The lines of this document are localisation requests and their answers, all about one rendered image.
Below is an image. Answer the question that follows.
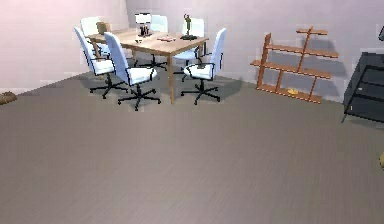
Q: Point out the black tv stand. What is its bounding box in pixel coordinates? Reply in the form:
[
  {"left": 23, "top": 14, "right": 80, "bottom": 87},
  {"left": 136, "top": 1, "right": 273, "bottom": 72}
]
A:
[{"left": 340, "top": 51, "right": 384, "bottom": 125}]

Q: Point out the light wooden table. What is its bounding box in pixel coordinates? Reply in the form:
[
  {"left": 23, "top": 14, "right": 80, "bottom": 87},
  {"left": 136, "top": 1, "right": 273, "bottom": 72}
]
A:
[{"left": 87, "top": 27, "right": 210, "bottom": 106}]

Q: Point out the dark green statue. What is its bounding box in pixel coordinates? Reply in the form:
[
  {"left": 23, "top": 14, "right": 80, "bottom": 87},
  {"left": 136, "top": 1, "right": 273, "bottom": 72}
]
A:
[{"left": 179, "top": 13, "right": 199, "bottom": 42}]

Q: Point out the white shade table lamp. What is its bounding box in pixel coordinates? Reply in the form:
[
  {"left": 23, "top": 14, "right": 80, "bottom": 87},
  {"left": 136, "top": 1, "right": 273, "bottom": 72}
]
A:
[{"left": 134, "top": 12, "right": 153, "bottom": 38}]

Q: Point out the brown paper bag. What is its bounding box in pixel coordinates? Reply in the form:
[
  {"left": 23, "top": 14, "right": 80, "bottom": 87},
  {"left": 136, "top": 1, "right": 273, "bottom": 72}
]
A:
[{"left": 96, "top": 21, "right": 110, "bottom": 36}]

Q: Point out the white office chair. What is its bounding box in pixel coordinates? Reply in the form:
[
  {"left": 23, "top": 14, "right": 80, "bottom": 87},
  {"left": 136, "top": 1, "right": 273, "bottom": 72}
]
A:
[
  {"left": 79, "top": 16, "right": 112, "bottom": 58},
  {"left": 180, "top": 27, "right": 228, "bottom": 106},
  {"left": 172, "top": 17, "right": 207, "bottom": 83},
  {"left": 73, "top": 26, "right": 129, "bottom": 100},
  {"left": 103, "top": 31, "right": 162, "bottom": 112},
  {"left": 134, "top": 14, "right": 170, "bottom": 72}
]

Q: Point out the brown wooden wall shelf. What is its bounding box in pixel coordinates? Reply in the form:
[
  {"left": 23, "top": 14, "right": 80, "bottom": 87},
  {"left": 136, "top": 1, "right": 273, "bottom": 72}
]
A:
[{"left": 250, "top": 25, "right": 340, "bottom": 105}]

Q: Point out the brown object on floor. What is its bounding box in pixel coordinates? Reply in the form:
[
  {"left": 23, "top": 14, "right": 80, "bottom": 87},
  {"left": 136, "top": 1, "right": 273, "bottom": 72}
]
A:
[{"left": 0, "top": 91, "right": 18, "bottom": 106}]

